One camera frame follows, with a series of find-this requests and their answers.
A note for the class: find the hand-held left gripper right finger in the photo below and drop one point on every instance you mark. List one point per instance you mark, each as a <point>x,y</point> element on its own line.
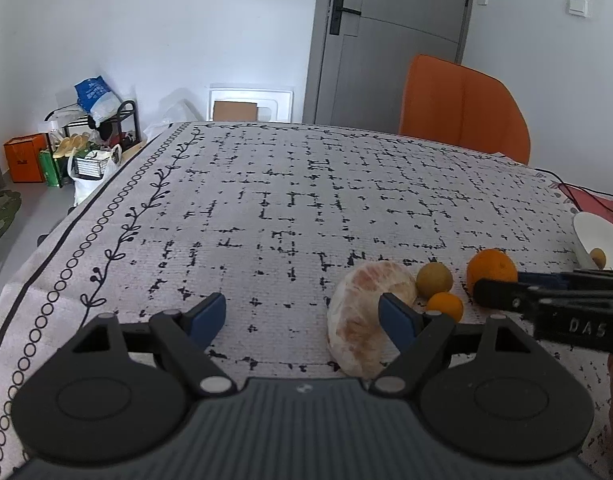
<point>396,317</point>

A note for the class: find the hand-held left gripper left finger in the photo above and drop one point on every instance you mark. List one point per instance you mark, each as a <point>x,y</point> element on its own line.
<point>209,317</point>

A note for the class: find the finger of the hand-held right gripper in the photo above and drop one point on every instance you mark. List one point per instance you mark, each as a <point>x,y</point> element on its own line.
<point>501,295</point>
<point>586,280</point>

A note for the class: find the green kiwi front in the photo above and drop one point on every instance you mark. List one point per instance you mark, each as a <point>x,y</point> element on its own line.
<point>597,256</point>

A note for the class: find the green kiwi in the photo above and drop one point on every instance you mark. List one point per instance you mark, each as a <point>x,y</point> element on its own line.
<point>434,279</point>
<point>597,256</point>

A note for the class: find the large orange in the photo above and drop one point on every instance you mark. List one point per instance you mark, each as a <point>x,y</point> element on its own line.
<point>489,265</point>

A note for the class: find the large peeled pomelo piece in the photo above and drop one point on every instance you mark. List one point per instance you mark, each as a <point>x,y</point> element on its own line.
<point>356,310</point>

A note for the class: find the white bowl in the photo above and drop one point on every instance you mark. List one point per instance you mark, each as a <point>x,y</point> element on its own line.
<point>599,232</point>

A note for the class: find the small orange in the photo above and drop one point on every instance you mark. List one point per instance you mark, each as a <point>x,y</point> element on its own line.
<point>445,305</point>

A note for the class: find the green kiwi back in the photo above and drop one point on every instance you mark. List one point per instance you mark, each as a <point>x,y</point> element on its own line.
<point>434,279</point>

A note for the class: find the red mat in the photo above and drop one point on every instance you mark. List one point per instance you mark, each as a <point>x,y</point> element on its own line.
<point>601,205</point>

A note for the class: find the white patterned tablecloth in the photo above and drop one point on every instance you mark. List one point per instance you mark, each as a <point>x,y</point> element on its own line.
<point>286,185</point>

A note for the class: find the white shopping bag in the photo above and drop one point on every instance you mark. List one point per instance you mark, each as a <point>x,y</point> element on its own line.
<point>86,185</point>

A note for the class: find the orange chair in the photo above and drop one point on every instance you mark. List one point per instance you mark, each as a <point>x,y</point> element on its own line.
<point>461,105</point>

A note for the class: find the brown cardboard piece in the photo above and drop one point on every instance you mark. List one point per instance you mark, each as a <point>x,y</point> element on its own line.
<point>235,111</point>

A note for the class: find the clear plastic bag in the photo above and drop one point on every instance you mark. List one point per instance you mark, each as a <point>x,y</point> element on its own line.
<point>179,110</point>

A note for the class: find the green paper bag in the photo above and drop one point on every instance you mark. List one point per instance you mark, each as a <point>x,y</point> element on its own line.
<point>50,170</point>

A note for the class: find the black shoe rack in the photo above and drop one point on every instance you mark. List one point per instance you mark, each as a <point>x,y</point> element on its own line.
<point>131,115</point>

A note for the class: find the pair of yellow sandals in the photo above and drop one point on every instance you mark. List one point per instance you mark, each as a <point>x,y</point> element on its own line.
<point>71,145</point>

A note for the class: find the green rug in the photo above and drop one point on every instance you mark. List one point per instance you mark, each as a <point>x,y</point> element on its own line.
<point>1,215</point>

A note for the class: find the orange paper bag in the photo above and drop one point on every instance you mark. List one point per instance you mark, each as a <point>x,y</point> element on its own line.
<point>24,160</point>

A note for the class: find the blue and white bag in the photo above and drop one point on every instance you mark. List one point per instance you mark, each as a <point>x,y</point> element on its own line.
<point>94,97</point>

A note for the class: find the grey door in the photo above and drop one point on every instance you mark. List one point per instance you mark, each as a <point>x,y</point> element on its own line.
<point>401,50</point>

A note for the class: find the large white wall switch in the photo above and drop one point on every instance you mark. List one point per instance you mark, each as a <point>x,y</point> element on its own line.
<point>579,5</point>

